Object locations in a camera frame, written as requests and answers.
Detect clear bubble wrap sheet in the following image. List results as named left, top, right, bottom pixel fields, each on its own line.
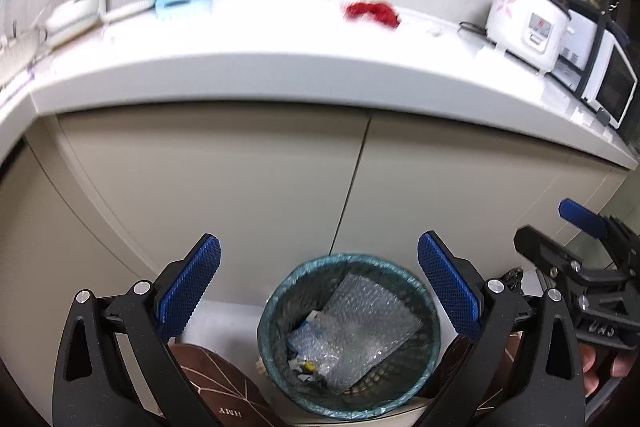
left=286, top=273, right=422, bottom=393

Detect red mesh net bag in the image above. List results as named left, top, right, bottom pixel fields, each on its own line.
left=344, top=1, right=401, bottom=29

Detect yellow white snack bag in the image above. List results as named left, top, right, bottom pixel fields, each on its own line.
left=288, top=358, right=319, bottom=383

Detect teal lined trash basket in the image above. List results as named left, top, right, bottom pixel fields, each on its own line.
left=257, top=254, right=440, bottom=421

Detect person's right hand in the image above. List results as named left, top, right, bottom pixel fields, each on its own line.
left=578, top=343, right=639, bottom=398

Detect white microwave oven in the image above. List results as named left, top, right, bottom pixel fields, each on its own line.
left=551, top=10, right=638, bottom=129

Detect white rice cooker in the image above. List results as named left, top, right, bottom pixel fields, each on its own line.
left=486, top=0, right=574, bottom=76

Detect purple edged dish cloth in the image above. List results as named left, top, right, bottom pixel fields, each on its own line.
left=0, top=52, right=36, bottom=106

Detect patterned shallow plate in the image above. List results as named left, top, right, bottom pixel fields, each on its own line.
left=101, top=0, right=155, bottom=25

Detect stacked white bowls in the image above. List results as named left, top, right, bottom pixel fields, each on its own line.
left=44, top=0, right=104, bottom=49

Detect white bowl with handle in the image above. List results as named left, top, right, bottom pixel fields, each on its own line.
left=0, top=28, right=44, bottom=83

